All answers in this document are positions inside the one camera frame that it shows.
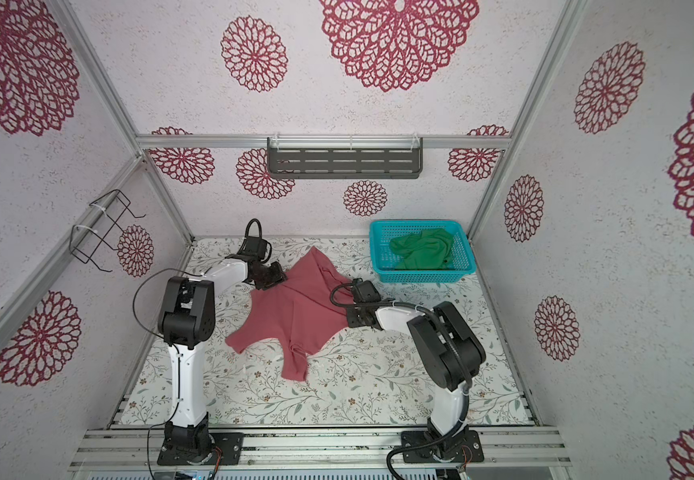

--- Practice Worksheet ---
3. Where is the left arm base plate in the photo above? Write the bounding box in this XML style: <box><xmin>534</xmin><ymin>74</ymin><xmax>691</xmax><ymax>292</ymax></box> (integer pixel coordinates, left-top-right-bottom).
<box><xmin>157</xmin><ymin>432</ymin><xmax>245</xmax><ymax>466</ymax></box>

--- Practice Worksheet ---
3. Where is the teal plastic basket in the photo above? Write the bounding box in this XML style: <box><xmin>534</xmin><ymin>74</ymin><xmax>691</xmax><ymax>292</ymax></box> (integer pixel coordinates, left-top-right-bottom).
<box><xmin>369</xmin><ymin>220</ymin><xmax>477</xmax><ymax>283</ymax></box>

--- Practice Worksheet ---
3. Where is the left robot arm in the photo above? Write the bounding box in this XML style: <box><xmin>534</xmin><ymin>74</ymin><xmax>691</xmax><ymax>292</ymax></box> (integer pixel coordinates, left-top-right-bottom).
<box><xmin>157</xmin><ymin>234</ymin><xmax>286</xmax><ymax>466</ymax></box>

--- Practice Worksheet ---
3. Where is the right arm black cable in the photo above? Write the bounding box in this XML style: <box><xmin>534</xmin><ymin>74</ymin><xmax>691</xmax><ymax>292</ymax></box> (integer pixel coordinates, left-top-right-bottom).
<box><xmin>329</xmin><ymin>279</ymin><xmax>474</xmax><ymax>480</ymax></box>

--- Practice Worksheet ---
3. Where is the pink tank top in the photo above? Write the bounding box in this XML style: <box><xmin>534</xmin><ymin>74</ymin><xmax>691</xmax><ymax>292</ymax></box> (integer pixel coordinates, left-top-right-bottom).
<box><xmin>226</xmin><ymin>247</ymin><xmax>353</xmax><ymax>381</ymax></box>

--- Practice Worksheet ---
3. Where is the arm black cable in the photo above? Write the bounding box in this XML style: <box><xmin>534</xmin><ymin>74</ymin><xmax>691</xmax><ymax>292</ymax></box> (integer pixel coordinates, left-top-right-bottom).
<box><xmin>329</xmin><ymin>279</ymin><xmax>474</xmax><ymax>480</ymax></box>
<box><xmin>132</xmin><ymin>218</ymin><xmax>264</xmax><ymax>480</ymax></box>

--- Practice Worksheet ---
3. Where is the aluminium front rail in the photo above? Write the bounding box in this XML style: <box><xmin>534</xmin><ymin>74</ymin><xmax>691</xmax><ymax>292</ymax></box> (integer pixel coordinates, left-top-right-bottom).
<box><xmin>68</xmin><ymin>426</ymin><xmax>572</xmax><ymax>472</ymax></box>

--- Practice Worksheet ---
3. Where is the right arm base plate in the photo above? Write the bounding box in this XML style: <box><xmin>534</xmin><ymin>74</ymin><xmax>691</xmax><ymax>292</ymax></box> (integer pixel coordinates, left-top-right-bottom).
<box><xmin>401</xmin><ymin>427</ymin><xmax>485</xmax><ymax>464</ymax></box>

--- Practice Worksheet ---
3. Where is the black wire wall rack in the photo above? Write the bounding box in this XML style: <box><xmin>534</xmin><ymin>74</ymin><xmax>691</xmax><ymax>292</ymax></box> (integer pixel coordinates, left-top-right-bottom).
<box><xmin>68</xmin><ymin>189</ymin><xmax>146</xmax><ymax>273</ymax></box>

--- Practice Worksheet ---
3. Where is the grey wall shelf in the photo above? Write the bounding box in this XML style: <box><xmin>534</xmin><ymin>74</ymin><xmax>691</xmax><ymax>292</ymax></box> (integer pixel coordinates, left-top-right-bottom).
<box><xmin>266</xmin><ymin>137</ymin><xmax>424</xmax><ymax>180</ymax></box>

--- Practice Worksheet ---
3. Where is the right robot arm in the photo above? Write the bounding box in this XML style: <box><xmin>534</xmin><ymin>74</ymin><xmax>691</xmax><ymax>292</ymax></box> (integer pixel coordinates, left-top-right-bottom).
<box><xmin>330</xmin><ymin>279</ymin><xmax>487</xmax><ymax>460</ymax></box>

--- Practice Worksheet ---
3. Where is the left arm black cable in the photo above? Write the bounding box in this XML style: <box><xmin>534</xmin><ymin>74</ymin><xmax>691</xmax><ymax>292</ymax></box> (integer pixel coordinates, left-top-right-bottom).
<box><xmin>132</xmin><ymin>218</ymin><xmax>264</xmax><ymax>480</ymax></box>

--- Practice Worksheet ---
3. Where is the green tank top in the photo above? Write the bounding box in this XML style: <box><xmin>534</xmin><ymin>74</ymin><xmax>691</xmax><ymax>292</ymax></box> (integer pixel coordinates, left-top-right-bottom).
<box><xmin>389</xmin><ymin>228</ymin><xmax>455</xmax><ymax>270</ymax></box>

